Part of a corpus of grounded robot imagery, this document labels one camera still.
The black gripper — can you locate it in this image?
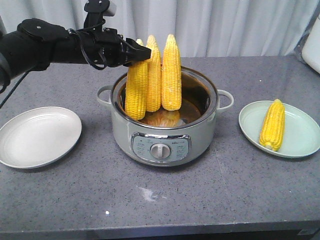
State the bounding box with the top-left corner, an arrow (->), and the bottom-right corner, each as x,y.
74,28 -> 152,68

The yellow corn cob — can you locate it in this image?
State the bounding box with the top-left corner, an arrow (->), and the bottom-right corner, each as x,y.
124,38 -> 149,121
161,34 -> 182,111
259,99 -> 285,152
146,35 -> 162,112

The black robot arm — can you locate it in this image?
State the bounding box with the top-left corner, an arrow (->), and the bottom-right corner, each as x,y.
0,18 -> 151,92

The green electric cooking pot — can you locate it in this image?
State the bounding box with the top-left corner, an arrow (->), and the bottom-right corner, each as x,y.
97,67 -> 234,167

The cream white plate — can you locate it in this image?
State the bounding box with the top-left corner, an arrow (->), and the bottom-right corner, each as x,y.
0,106 -> 82,169

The light green plate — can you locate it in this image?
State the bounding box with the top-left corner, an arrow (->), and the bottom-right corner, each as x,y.
238,100 -> 320,159

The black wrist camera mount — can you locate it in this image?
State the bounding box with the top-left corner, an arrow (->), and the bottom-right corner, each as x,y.
83,0 -> 117,31

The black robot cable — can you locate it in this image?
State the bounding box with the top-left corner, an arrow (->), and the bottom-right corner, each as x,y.
66,18 -> 108,71

